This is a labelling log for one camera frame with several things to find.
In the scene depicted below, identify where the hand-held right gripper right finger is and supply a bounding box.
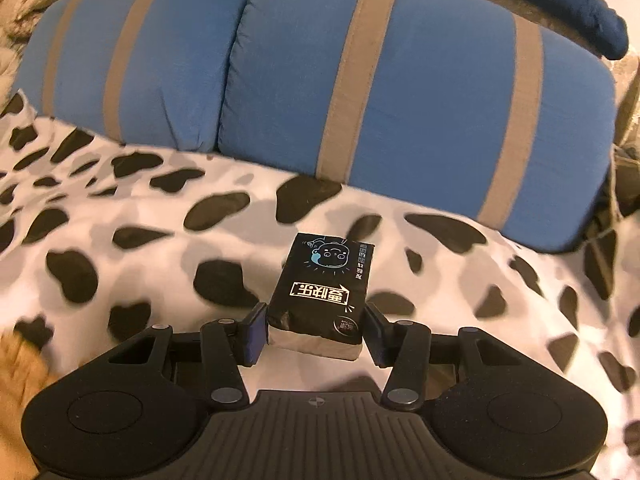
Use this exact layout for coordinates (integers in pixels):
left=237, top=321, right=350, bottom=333
left=362, top=304, right=532, bottom=411

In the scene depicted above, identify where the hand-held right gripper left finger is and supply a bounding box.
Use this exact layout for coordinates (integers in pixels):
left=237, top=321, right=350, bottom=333
left=107, top=302, right=268, bottom=407

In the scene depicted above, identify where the black tissue pack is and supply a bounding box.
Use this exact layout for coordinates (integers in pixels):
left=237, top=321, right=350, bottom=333
left=264, top=232, right=376, bottom=362

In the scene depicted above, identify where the cow print blanket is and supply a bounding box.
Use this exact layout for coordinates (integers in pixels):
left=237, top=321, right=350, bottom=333
left=0, top=87, right=640, bottom=441

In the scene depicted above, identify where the tan fuzzy cloth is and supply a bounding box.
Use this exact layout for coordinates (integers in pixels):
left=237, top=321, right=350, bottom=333
left=0, top=329, right=60, bottom=466

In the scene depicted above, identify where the blue pillow with tan stripes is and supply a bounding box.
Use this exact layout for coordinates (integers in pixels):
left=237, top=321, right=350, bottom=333
left=12, top=0, right=252, bottom=155
left=216, top=0, right=619, bottom=255

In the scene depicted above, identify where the navy cloth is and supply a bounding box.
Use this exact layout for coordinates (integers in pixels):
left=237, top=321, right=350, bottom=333
left=442, top=0, right=629, bottom=60

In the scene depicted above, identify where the cream quilt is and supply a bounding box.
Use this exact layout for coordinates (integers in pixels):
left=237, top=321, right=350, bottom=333
left=0, top=0, right=76, bottom=103

